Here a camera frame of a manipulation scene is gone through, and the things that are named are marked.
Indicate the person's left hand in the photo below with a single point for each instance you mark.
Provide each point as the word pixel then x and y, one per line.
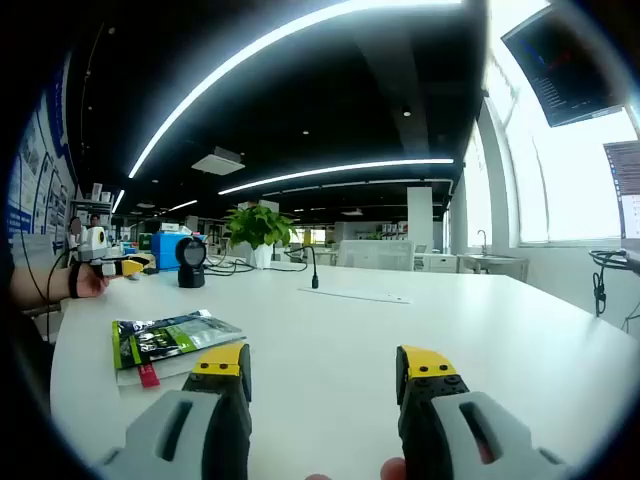
pixel 90 285

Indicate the white power strip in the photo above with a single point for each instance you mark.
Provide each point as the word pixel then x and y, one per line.
pixel 360 295

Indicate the person's right hand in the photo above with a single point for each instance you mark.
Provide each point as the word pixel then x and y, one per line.
pixel 394 470

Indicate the green potted plant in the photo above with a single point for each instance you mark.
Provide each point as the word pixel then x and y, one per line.
pixel 260 230

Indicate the green sheet goods packet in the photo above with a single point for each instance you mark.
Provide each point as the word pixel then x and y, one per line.
pixel 165 340

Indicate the black wall monitor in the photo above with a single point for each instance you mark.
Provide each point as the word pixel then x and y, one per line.
pixel 565 65

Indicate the short white ceiling light strip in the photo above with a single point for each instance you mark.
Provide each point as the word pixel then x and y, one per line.
pixel 118 201

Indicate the white ceiling air vent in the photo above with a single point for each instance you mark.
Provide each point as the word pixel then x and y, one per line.
pixel 218 161

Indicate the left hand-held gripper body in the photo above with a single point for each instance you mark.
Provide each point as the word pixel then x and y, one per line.
pixel 92 245

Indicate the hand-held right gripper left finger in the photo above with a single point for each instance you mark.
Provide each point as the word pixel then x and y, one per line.
pixel 165 435

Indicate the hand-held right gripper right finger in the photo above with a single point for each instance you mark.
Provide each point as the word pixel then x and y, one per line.
pixel 475 435

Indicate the laptop screen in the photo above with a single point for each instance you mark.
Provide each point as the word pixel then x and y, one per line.
pixel 627 190

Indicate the long white ceiling light strip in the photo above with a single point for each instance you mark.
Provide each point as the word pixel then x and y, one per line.
pixel 250 55

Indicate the white sheet goods packet red label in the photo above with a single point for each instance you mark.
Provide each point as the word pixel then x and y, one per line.
pixel 145 377

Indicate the black barcode scanner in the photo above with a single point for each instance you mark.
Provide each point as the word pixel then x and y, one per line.
pixel 191 260

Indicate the steel sink with faucet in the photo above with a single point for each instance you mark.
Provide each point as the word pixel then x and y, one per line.
pixel 492 260

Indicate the blue plastic box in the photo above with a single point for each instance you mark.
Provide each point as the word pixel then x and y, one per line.
pixel 165 250

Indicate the white table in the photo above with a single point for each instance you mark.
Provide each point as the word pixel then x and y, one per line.
pixel 325 340

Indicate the blue and white wall poster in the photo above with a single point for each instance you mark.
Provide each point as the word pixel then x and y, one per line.
pixel 40 175

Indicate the grey storage shelf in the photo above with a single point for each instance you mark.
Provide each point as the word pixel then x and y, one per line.
pixel 90 202

